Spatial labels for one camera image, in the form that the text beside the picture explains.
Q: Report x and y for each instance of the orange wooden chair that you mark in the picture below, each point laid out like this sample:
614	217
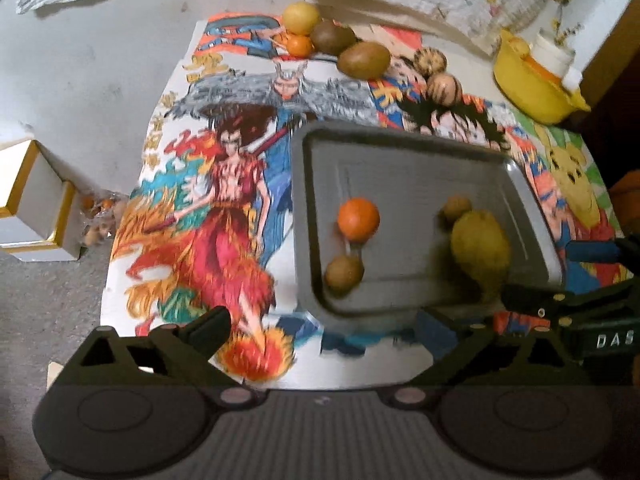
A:
625	197

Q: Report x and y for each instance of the small round brown fruit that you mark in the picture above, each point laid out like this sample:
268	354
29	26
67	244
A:
457	207

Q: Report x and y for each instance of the white box with gold edges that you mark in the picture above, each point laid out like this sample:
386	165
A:
30	175
45	230

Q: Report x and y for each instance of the dark-haired figure poster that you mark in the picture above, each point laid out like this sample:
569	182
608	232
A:
450	115

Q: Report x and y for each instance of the metal tray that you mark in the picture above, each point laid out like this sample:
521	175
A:
400	180

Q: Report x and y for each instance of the brown wooden door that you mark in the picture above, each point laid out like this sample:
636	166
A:
617	60

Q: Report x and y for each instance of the striped round melon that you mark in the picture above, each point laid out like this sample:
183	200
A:
430	61
442	88

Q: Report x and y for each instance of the yellow plastic bowl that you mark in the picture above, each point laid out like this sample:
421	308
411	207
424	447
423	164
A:
530	95

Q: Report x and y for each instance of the dried flower stem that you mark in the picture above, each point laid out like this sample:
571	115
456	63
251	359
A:
565	32

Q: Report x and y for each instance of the small brown kiwi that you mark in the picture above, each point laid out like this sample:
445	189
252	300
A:
344	274

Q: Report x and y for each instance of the round yellow fruit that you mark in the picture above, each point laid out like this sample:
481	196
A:
300	16

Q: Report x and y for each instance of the large brown kiwi red sticker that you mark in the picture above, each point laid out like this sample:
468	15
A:
363	60

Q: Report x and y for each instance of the small orange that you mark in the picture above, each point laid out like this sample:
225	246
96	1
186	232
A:
300	46
358	218

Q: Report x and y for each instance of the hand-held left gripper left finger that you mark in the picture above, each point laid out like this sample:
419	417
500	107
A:
207	332

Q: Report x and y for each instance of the white and orange cup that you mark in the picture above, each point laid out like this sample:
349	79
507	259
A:
550	55

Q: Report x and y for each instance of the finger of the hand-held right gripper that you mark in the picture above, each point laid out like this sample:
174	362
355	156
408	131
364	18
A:
597	251
535	297

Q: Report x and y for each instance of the clear bag of small fruit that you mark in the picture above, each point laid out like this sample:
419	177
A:
97	215

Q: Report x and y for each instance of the cartoon figures poster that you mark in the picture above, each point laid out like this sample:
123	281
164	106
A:
240	35

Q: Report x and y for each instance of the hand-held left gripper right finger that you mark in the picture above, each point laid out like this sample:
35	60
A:
434	326

